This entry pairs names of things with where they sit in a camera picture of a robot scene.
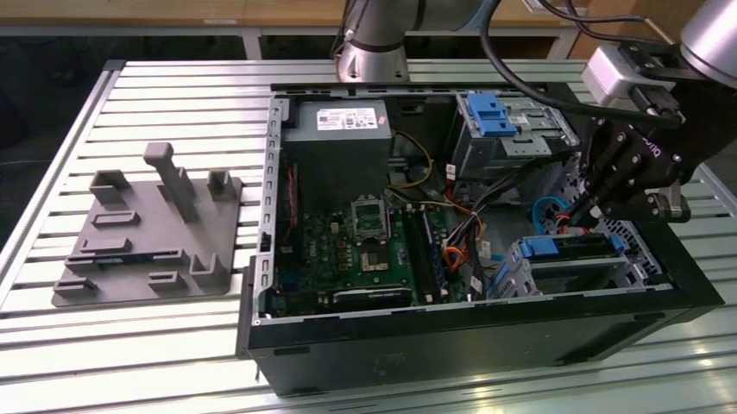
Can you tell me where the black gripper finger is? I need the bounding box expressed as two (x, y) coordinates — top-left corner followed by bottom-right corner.
(591, 180), (693, 225)
(569, 118), (650, 229)

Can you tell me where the orange disk power wire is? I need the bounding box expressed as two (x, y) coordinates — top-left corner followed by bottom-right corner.
(553, 205), (583, 237)

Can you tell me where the blue disk wire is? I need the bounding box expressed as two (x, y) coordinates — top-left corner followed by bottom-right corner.
(530, 196), (578, 237)

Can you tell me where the hard disk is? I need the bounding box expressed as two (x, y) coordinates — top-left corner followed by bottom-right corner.
(517, 232), (626, 260)

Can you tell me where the metal disk bay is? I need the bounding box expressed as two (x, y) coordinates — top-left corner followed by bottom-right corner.
(498, 235), (664, 298)

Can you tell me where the metal optical drive cage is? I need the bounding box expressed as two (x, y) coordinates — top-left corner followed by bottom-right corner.
(454, 92), (582, 182)

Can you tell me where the blue plastic drive latch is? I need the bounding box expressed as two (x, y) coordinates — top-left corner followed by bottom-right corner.
(466, 93), (517, 137)

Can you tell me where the metal socket cover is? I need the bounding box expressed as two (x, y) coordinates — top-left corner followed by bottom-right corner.
(350, 193), (393, 242)

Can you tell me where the CPU socket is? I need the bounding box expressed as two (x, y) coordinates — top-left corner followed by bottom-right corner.
(356, 241), (398, 277)

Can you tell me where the black open PC case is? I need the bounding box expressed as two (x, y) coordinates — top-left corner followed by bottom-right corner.
(235, 81), (725, 398)

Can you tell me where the dark power supply unit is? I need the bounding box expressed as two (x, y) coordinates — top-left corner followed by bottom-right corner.
(280, 99), (394, 208)

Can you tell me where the black graphics card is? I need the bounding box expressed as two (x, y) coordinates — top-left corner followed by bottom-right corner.
(331, 287), (414, 310)

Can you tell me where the green motherboard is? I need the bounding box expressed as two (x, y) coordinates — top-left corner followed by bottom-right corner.
(274, 189), (479, 311)

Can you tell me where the grey parts rack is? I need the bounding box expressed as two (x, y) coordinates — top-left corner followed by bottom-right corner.
(51, 141), (247, 308)

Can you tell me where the wooden desk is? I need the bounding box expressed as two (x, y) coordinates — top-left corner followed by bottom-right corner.
(0, 0), (590, 28)

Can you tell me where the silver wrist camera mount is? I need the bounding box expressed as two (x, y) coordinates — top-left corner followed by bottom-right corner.
(579, 41), (685, 118)

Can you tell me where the black wire bundle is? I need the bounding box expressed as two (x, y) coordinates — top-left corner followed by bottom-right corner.
(449, 154), (569, 242)

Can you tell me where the yellow wire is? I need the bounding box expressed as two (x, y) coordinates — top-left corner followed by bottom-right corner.
(385, 131), (434, 190)

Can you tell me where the orange wire bundle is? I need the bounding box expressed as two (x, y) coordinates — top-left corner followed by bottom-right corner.
(445, 245), (473, 273)

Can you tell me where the red wire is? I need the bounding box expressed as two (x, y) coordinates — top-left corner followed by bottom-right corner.
(286, 166), (302, 252)

